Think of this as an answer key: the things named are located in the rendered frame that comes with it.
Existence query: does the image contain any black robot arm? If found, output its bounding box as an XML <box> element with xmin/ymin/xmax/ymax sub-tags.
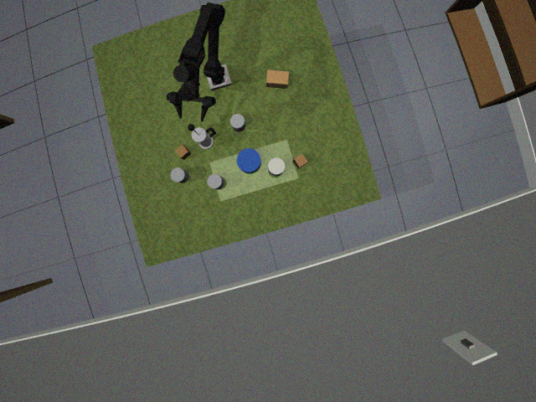
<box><xmin>173</xmin><ymin>3</ymin><xmax>225</xmax><ymax>101</ymax></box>

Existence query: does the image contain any grey cylinder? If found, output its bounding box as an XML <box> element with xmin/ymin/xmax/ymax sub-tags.
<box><xmin>171</xmin><ymin>167</ymin><xmax>189</xmax><ymax>183</ymax></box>
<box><xmin>268</xmin><ymin>157</ymin><xmax>285</xmax><ymax>177</ymax></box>
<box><xmin>230</xmin><ymin>114</ymin><xmax>245</xmax><ymax>132</ymax></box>
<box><xmin>208</xmin><ymin>174</ymin><xmax>224</xmax><ymax>189</ymax></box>

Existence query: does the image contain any tan rectangular block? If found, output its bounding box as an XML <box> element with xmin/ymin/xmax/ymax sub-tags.
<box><xmin>266</xmin><ymin>70</ymin><xmax>289</xmax><ymax>89</ymax></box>

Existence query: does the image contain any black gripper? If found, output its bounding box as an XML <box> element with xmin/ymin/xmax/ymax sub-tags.
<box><xmin>167</xmin><ymin>80</ymin><xmax>216</xmax><ymax>121</ymax></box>

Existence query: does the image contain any brown cube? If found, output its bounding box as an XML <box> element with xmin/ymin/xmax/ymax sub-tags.
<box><xmin>293</xmin><ymin>153</ymin><xmax>308</xmax><ymax>168</ymax></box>
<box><xmin>175</xmin><ymin>145</ymin><xmax>192</xmax><ymax>160</ymax></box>

